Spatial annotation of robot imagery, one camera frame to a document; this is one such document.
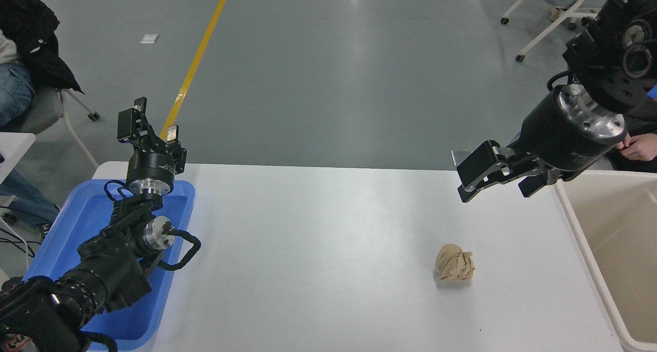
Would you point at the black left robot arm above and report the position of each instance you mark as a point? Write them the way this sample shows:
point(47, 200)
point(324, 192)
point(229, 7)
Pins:
point(110, 270)

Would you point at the white wheeled chair frame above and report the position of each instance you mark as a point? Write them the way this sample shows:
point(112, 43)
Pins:
point(562, 16)

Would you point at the grey chair with white legs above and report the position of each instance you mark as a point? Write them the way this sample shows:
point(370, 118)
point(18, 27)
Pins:
point(49, 108)

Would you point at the person's left hand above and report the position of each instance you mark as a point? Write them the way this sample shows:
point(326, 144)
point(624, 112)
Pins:
point(641, 148)

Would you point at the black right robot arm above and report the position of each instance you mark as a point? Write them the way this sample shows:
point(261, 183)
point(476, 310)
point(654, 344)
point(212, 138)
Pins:
point(616, 44)

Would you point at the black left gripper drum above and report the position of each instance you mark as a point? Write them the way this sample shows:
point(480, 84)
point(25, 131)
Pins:
point(150, 166)

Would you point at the metal floor plate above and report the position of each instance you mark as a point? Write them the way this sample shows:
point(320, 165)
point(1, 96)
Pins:
point(458, 154)

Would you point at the person in black jacket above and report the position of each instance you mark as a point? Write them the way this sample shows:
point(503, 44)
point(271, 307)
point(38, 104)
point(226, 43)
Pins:
point(31, 39)

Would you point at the blue and red card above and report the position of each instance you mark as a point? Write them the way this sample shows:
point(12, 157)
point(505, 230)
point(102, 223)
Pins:
point(653, 92)

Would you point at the blue plastic tray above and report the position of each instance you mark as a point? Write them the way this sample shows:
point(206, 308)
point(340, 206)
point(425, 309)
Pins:
point(66, 229)

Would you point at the tan paper ball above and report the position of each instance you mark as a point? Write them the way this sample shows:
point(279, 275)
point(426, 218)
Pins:
point(454, 264)

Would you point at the person in dark top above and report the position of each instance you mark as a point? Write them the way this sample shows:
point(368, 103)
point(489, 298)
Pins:
point(645, 122)

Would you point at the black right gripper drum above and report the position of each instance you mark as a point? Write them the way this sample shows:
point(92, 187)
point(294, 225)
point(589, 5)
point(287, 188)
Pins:
point(557, 141)

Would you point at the small white table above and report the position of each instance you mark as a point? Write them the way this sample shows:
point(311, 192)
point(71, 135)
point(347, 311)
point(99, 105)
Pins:
point(13, 149)

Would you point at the large pale bin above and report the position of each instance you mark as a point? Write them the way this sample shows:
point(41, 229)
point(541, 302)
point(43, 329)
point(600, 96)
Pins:
point(629, 249)

